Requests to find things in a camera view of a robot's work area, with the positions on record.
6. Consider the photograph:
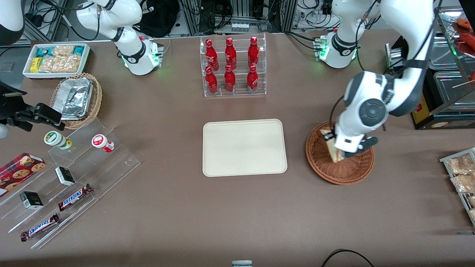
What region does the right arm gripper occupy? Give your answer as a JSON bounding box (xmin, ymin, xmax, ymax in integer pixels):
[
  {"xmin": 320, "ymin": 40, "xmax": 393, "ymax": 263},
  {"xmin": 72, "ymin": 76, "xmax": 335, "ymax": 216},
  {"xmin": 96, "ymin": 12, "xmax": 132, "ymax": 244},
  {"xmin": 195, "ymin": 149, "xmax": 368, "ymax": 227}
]
[{"xmin": 0, "ymin": 81, "xmax": 66, "ymax": 131}]

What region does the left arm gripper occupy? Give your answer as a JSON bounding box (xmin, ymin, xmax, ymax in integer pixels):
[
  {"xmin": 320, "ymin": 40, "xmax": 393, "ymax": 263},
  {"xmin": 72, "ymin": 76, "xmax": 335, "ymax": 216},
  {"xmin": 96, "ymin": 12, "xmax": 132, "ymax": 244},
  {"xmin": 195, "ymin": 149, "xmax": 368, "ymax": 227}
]
[{"xmin": 324, "ymin": 128, "xmax": 366, "ymax": 158}]

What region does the triangle sandwich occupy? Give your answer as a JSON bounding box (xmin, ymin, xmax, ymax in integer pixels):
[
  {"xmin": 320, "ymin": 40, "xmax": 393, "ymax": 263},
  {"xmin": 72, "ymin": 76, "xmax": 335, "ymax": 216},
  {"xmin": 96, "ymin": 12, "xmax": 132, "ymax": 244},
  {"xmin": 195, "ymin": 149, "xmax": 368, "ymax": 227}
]
[{"xmin": 320, "ymin": 127, "xmax": 346, "ymax": 164}]

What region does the brown round wicker basket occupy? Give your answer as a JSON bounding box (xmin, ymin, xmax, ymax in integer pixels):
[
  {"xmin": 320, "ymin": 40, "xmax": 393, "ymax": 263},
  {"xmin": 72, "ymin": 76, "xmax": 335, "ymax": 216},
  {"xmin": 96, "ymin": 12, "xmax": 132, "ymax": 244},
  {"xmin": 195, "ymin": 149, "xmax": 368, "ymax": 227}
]
[{"xmin": 305, "ymin": 121, "xmax": 375, "ymax": 185}]

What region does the light wicker basket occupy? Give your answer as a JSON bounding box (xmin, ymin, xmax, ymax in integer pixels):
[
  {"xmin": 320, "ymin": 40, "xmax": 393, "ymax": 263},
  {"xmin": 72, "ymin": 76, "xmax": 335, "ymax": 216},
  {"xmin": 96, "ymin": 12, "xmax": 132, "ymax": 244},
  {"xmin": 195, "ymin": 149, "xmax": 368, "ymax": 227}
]
[{"xmin": 50, "ymin": 73, "xmax": 103, "ymax": 130}]

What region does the cream plastic tray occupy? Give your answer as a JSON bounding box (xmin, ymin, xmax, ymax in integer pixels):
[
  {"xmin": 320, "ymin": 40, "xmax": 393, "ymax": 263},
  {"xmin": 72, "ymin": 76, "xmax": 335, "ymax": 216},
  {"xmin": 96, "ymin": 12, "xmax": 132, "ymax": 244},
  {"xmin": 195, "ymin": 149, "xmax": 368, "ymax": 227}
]
[{"xmin": 202, "ymin": 119, "xmax": 288, "ymax": 178}]

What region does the green lid jar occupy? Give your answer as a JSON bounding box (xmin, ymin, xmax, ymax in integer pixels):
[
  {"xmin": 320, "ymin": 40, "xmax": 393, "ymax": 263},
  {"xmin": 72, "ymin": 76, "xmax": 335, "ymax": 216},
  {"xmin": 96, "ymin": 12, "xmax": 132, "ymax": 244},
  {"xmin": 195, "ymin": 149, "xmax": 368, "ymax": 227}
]
[{"xmin": 44, "ymin": 131, "xmax": 73, "ymax": 150}]

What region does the silver foil container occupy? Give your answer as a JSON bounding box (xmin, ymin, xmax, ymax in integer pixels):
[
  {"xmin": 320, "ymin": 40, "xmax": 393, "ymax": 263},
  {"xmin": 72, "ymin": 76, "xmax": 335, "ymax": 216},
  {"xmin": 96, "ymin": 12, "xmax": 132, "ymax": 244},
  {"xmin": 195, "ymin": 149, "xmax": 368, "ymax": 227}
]
[{"xmin": 52, "ymin": 78, "xmax": 94, "ymax": 121}]

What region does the white rectangular snack bin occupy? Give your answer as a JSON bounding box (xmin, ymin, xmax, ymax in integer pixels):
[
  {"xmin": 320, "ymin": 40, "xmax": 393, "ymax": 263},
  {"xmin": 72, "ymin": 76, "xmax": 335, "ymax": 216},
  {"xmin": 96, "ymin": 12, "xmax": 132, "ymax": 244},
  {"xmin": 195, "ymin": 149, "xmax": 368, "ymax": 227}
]
[{"xmin": 22, "ymin": 43, "xmax": 91, "ymax": 80}]

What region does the clear cracker bag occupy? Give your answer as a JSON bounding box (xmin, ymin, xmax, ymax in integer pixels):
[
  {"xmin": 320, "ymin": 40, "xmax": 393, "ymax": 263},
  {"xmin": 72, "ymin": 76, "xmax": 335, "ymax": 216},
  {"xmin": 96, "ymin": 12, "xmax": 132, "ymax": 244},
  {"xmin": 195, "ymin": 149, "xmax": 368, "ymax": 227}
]
[
  {"xmin": 52, "ymin": 44, "xmax": 75, "ymax": 57},
  {"xmin": 39, "ymin": 55, "xmax": 81, "ymax": 73}
]

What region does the red lid jar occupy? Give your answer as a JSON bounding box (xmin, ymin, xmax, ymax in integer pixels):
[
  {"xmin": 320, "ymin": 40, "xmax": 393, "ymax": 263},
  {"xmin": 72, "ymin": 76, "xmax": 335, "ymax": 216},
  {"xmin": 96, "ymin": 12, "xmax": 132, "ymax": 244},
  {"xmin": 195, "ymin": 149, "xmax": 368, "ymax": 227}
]
[{"xmin": 92, "ymin": 134, "xmax": 115, "ymax": 153}]

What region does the red cookie box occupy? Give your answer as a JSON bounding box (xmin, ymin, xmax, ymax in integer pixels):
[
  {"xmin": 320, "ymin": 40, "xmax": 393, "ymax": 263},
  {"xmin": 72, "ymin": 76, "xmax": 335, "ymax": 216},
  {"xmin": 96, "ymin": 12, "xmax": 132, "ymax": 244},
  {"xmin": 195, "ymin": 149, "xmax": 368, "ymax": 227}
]
[{"xmin": 0, "ymin": 152, "xmax": 46, "ymax": 197}]

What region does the small black box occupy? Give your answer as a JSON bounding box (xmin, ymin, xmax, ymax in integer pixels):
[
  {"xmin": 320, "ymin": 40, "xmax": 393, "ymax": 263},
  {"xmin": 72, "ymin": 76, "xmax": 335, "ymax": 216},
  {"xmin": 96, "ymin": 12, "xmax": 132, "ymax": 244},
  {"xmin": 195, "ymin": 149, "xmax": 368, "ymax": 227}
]
[
  {"xmin": 19, "ymin": 191, "xmax": 44, "ymax": 210},
  {"xmin": 55, "ymin": 167, "xmax": 76, "ymax": 187}
]

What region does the clear acrylic stepped stand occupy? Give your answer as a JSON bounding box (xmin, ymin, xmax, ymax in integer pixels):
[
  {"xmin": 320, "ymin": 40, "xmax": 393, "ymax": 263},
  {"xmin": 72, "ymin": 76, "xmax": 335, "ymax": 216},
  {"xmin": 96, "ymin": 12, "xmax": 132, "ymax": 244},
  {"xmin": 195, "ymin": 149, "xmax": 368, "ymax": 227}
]
[{"xmin": 0, "ymin": 117, "xmax": 141, "ymax": 250}]

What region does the snickers bar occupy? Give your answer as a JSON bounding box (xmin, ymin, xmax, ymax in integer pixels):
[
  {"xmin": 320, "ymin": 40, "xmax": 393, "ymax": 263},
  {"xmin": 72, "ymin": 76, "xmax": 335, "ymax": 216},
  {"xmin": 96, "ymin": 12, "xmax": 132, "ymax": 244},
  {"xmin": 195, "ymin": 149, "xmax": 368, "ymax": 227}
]
[
  {"xmin": 58, "ymin": 184, "xmax": 93, "ymax": 212},
  {"xmin": 20, "ymin": 214, "xmax": 60, "ymax": 242}
]

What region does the red cola bottle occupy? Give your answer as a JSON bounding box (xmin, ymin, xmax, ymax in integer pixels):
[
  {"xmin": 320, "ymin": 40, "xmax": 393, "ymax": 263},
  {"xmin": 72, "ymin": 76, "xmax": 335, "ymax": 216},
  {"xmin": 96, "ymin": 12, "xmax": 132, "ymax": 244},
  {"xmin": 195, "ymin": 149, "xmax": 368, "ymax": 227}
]
[
  {"xmin": 248, "ymin": 36, "xmax": 260, "ymax": 68},
  {"xmin": 224, "ymin": 37, "xmax": 237, "ymax": 70},
  {"xmin": 205, "ymin": 39, "xmax": 219, "ymax": 71},
  {"xmin": 247, "ymin": 65, "xmax": 259, "ymax": 93},
  {"xmin": 224, "ymin": 64, "xmax": 236, "ymax": 92},
  {"xmin": 205, "ymin": 66, "xmax": 218, "ymax": 95}
]

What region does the clear acrylic bottle rack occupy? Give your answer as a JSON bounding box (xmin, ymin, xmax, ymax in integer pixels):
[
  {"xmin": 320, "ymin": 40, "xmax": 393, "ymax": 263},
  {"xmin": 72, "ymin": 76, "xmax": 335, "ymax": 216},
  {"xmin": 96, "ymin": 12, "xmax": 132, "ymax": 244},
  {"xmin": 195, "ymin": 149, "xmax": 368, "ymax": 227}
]
[{"xmin": 200, "ymin": 33, "xmax": 267, "ymax": 98}]

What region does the grey metal snack rack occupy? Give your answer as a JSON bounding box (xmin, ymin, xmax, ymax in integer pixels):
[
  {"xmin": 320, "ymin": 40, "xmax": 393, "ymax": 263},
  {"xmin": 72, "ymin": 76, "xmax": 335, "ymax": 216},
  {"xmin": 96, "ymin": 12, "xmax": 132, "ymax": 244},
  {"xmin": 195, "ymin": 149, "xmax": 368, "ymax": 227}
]
[{"xmin": 439, "ymin": 148, "xmax": 475, "ymax": 227}]

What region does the black food warmer yellow panel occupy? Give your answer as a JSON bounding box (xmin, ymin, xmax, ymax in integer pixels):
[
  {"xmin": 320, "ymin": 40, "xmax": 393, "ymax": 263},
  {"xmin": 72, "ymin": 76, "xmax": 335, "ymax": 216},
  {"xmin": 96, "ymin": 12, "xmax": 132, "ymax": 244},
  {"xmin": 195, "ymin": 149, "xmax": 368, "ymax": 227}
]
[{"xmin": 385, "ymin": 6, "xmax": 475, "ymax": 130}]

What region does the black bag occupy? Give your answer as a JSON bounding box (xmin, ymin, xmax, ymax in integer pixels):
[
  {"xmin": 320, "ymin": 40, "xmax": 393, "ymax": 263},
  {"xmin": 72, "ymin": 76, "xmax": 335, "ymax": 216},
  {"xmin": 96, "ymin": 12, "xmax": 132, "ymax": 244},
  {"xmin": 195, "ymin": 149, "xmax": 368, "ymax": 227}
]
[{"xmin": 135, "ymin": 0, "xmax": 180, "ymax": 37}]

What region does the orange grilled sausage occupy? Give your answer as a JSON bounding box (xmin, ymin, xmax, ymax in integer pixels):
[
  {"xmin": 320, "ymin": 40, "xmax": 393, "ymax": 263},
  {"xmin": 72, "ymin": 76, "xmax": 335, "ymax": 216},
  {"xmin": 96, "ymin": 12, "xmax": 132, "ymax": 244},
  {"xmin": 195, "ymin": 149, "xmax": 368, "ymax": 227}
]
[
  {"xmin": 455, "ymin": 33, "xmax": 475, "ymax": 52},
  {"xmin": 456, "ymin": 17, "xmax": 475, "ymax": 31}
]

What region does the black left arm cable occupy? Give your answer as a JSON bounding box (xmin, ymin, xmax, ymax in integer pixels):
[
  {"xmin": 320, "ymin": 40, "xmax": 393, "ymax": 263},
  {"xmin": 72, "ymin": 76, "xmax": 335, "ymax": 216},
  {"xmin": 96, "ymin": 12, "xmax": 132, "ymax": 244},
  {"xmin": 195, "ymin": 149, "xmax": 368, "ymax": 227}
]
[{"xmin": 330, "ymin": 96, "xmax": 345, "ymax": 134}]

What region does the black table cable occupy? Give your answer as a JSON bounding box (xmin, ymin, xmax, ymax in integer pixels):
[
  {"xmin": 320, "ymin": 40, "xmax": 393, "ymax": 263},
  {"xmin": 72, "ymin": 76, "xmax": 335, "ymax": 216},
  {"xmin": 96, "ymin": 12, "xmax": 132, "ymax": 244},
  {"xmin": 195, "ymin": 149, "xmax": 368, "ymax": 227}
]
[{"xmin": 321, "ymin": 249, "xmax": 375, "ymax": 267}]

